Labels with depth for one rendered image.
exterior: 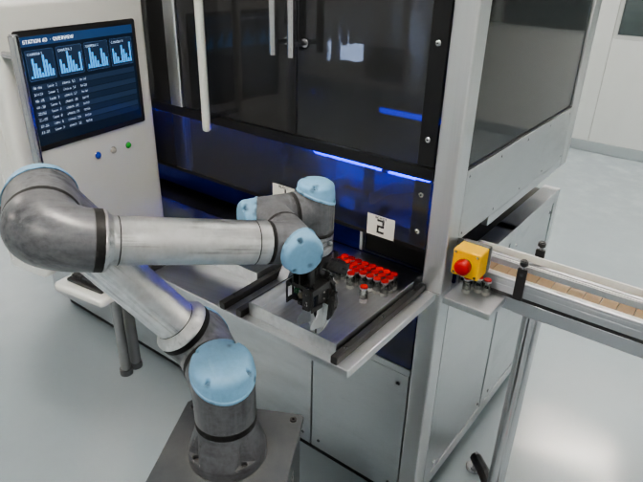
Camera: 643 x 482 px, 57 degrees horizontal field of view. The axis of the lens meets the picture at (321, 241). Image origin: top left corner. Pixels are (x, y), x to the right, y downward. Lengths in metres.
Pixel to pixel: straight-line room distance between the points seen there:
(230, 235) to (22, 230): 0.29
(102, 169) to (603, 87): 4.91
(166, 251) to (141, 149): 1.12
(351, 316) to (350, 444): 0.73
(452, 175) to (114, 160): 1.05
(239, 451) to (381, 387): 0.77
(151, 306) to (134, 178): 0.96
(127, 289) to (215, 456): 0.35
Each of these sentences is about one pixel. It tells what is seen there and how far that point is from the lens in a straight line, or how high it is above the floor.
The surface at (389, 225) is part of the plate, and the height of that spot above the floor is 1.03.
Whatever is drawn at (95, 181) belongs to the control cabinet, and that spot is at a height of 1.03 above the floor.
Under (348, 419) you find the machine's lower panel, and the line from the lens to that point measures 2.01.
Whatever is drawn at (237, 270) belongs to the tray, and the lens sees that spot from 1.60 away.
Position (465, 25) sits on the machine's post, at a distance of 1.35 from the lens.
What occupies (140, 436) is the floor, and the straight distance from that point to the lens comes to 2.45.
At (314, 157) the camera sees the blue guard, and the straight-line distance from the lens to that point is 1.64.
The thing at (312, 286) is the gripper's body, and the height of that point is 1.06.
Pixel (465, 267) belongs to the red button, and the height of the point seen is 1.00.
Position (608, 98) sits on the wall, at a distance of 6.05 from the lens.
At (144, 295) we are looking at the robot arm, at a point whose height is 1.12.
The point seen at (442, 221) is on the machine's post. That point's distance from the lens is 1.47.
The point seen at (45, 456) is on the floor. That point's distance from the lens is 2.49.
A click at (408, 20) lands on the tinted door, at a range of 1.43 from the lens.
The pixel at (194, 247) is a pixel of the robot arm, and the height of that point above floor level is 1.27.
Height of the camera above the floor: 1.69
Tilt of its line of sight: 27 degrees down
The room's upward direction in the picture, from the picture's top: 2 degrees clockwise
